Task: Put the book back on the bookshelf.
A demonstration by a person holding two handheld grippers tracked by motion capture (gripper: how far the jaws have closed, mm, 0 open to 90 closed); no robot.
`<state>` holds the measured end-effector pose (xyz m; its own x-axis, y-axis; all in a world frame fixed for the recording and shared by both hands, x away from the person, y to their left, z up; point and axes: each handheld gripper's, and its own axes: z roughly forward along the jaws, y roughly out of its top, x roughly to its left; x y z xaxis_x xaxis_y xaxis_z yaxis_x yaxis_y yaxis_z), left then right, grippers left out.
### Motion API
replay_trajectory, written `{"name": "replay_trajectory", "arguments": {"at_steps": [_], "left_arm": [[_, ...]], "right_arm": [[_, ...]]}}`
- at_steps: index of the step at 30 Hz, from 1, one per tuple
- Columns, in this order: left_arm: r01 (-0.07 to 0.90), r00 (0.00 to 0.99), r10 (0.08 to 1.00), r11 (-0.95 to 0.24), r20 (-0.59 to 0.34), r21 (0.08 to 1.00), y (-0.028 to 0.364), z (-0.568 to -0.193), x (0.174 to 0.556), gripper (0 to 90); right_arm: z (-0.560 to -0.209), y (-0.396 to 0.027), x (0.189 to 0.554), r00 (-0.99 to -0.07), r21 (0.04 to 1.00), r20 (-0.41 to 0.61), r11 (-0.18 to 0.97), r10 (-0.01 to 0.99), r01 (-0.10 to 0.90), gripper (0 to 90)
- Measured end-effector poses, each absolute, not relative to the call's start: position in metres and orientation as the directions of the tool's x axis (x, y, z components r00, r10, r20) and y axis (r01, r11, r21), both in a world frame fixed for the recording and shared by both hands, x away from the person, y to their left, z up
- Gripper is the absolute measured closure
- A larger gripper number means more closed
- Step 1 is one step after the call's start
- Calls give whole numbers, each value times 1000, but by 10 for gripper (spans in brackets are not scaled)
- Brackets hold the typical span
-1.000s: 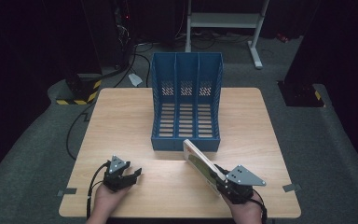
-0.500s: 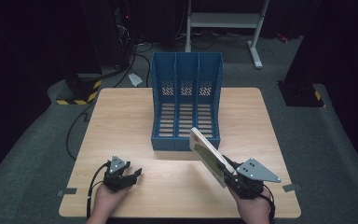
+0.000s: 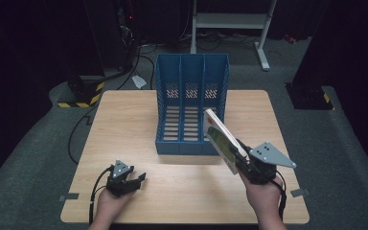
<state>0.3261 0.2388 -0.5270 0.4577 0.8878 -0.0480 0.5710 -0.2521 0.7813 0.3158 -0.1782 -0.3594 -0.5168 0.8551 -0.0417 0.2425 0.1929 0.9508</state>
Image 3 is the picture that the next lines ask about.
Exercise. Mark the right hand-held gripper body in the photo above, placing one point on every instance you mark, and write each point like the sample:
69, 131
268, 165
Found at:
265, 159

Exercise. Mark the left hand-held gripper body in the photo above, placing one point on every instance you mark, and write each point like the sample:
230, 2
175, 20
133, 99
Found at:
119, 179

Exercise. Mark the white and green book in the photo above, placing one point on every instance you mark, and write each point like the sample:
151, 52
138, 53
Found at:
221, 140

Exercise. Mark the blue plastic file rack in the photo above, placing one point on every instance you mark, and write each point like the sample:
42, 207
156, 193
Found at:
185, 70

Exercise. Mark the person's left hand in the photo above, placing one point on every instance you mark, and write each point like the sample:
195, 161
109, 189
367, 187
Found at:
113, 204

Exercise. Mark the person's right hand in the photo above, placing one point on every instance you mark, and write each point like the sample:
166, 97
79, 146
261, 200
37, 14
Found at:
263, 198

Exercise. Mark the grey tape piece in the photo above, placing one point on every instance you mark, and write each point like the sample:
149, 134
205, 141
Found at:
299, 192
69, 196

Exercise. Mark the black base with striped tape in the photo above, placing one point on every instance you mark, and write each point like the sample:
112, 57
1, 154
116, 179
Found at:
310, 97
83, 92

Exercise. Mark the white paper scrap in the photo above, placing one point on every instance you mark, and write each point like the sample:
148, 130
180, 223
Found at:
139, 82

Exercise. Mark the white metal stand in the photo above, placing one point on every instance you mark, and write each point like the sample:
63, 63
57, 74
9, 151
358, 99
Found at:
233, 20

